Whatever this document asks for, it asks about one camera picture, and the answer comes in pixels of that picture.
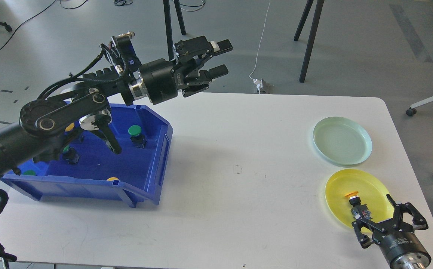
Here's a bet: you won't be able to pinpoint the yellow push button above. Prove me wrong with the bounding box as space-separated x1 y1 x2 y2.
345 191 372 220

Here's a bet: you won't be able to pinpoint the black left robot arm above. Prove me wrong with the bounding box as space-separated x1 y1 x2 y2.
0 32 233 269

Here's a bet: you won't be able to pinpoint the light green plate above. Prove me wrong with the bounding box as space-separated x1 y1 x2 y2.
311 117 373 166

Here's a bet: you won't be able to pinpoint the right black tripod legs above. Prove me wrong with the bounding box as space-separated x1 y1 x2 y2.
293 0 325 83

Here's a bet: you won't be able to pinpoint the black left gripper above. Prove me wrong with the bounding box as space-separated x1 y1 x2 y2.
128 36 233 105

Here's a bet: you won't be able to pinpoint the yellow plate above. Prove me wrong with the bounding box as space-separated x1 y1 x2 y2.
325 169 394 229

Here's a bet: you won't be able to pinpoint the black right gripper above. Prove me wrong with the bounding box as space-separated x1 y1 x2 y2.
351 194 432 269

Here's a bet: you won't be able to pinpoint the green button bottom left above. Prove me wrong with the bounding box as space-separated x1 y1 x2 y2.
22 170 37 176

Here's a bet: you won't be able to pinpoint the blue plastic bin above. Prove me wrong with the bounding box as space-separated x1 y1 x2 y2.
1 104 173 207

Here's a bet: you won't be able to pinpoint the left black tripod legs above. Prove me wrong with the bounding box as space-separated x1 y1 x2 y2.
163 0 187 62

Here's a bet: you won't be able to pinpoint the green push button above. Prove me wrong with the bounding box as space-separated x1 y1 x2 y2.
128 124 147 148
61 145 80 164

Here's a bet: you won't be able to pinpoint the black floor cable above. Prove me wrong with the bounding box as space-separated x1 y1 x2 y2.
0 0 88 68

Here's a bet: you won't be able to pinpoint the black tripod legs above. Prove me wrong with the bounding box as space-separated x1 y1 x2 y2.
293 0 325 83
163 0 187 62

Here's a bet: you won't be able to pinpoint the white cable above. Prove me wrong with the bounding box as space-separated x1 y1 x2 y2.
249 0 272 81

